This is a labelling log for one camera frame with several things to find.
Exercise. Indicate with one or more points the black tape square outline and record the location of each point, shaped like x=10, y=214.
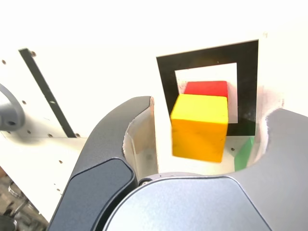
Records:
x=247, y=72

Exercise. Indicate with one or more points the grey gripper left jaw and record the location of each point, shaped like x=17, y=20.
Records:
x=101, y=154

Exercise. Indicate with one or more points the yellow cube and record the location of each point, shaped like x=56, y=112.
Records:
x=198, y=130

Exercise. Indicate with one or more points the red cube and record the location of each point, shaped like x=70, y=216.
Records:
x=207, y=89

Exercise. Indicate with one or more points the green cube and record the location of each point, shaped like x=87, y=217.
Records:
x=244, y=156

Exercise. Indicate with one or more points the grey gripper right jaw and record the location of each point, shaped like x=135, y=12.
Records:
x=192, y=207

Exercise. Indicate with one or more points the black tape strip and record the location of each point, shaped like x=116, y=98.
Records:
x=45, y=91

